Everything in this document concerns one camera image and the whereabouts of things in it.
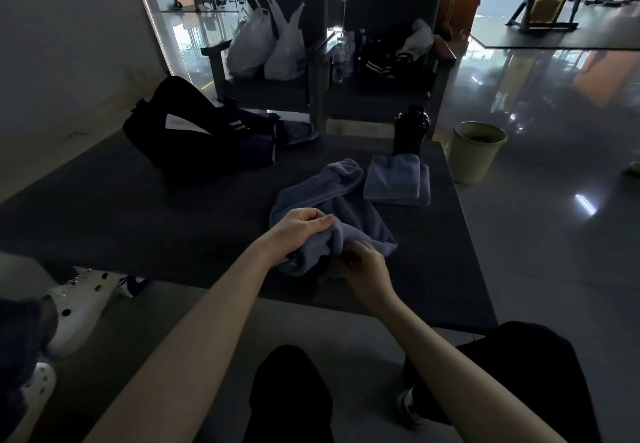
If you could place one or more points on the blue-grey towel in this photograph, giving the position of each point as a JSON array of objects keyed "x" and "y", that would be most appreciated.
[
  {"x": 350, "y": 208},
  {"x": 397, "y": 180}
]

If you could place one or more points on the person's left hand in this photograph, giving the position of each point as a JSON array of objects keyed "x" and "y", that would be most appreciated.
[{"x": 295, "y": 230}]

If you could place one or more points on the blue-grey cloth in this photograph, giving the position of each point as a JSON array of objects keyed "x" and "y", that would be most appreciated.
[{"x": 297, "y": 134}]

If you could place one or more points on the dark armchair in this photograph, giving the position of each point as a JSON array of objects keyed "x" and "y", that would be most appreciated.
[
  {"x": 385, "y": 103},
  {"x": 265, "y": 95}
]

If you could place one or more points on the white plastic bag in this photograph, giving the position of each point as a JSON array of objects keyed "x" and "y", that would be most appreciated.
[
  {"x": 286, "y": 55},
  {"x": 250, "y": 43}
]

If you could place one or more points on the beige waste bin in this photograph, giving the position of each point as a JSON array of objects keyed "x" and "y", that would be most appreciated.
[{"x": 472, "y": 158}]

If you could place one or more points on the clear water bottle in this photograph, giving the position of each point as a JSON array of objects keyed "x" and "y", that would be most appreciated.
[{"x": 340, "y": 60}]

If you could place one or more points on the person's right forearm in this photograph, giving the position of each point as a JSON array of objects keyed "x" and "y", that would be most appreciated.
[{"x": 450, "y": 372}]

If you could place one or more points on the black striped jacket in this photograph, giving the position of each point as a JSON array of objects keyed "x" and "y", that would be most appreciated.
[{"x": 385, "y": 68}]

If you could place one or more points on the person's left forearm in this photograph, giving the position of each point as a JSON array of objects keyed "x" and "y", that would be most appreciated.
[{"x": 200, "y": 337}]

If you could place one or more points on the person's right fingers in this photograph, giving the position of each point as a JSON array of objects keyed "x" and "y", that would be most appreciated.
[{"x": 356, "y": 258}]

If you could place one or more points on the white clog shoe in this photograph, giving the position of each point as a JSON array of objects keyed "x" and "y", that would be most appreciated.
[
  {"x": 35, "y": 397},
  {"x": 80, "y": 308}
]

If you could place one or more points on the white cloth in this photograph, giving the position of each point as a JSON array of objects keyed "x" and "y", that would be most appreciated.
[{"x": 417, "y": 38}]

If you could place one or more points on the black backpack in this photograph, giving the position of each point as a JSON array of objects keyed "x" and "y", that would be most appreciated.
[{"x": 175, "y": 133}]

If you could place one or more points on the person's black trousers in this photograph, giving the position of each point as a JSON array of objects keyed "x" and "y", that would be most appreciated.
[{"x": 525, "y": 372}]

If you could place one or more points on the person's left fingers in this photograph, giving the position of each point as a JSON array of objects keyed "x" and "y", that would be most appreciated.
[{"x": 320, "y": 220}]

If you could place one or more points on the folded blue-grey towel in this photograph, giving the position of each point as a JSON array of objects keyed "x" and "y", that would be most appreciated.
[{"x": 397, "y": 180}]

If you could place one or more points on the black shaker bottle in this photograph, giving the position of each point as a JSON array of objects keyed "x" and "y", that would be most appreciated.
[{"x": 411, "y": 130}]

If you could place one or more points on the person's right hand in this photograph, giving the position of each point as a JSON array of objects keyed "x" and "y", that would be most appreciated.
[{"x": 372, "y": 275}]

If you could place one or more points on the person's dark shoe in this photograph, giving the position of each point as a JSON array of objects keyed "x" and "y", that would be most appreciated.
[{"x": 409, "y": 410}]

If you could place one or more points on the dark striped garment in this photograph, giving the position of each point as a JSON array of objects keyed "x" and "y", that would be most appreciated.
[{"x": 252, "y": 140}]

